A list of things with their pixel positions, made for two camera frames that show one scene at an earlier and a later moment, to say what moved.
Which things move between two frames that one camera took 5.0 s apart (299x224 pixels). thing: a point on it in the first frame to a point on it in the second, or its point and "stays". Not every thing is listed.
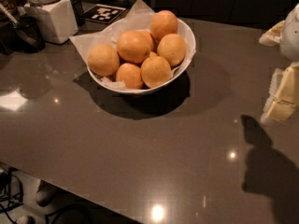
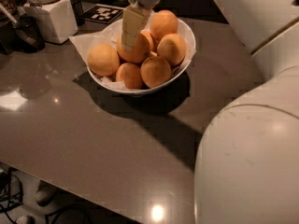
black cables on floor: x=9 y=200 stays
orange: x=135 y=46 stays
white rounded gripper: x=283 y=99 to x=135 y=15
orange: x=173 y=48 stays
